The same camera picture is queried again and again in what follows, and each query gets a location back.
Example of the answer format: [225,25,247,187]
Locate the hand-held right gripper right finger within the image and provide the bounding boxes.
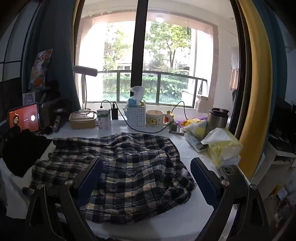
[190,157,272,241]

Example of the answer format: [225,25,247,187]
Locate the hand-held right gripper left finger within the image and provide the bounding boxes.
[24,156,104,241]

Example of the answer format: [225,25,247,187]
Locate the blue plaid shirt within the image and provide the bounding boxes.
[22,132,197,225]

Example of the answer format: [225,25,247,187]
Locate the smartphone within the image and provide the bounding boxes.
[220,165,241,182]

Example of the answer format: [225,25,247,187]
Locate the yellow tissue pack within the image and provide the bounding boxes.
[201,128,243,168]

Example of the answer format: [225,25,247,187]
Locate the white wipes packet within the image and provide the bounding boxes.
[184,120,208,152]

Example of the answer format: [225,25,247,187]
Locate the beige storage basket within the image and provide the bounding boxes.
[69,111,97,130]

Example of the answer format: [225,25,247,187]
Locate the green white drink carton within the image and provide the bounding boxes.
[97,109,112,131]

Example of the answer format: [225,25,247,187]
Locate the yellow purple cloth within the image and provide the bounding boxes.
[180,117,207,127]

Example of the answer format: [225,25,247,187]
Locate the steel tumbler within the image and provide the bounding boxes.
[207,108,229,130]

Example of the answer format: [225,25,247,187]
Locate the black cloth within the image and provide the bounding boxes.
[1,128,53,178]

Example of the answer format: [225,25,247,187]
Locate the white perforated basket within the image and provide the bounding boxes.
[126,107,147,129]

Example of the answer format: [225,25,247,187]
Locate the yellow bear mug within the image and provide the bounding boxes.
[146,110,174,128]

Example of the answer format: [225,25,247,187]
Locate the white shelf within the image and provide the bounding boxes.
[266,139,296,167]

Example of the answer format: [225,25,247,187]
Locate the tablet with orange screen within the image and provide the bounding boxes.
[8,103,40,133]

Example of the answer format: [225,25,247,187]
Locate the white plastic bag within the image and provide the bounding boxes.
[128,86,146,108]

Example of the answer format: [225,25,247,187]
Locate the blue patterned box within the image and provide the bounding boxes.
[22,92,37,106]

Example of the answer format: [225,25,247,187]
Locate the yellow curtain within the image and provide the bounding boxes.
[237,0,273,178]

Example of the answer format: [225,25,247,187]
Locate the desk lamp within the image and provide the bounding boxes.
[73,65,98,112]

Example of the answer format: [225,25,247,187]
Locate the balcony railing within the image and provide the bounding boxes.
[97,70,207,108]

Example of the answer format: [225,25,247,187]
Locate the hanging clothes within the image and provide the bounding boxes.
[229,46,240,90]

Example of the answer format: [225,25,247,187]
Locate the colourful snack bag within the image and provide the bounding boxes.
[29,49,53,91]

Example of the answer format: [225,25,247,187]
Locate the blue curtain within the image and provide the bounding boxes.
[30,0,81,112]

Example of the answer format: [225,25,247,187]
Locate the black cable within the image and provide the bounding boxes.
[100,100,185,134]

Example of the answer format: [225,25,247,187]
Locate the dark window post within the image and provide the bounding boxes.
[132,0,148,93]

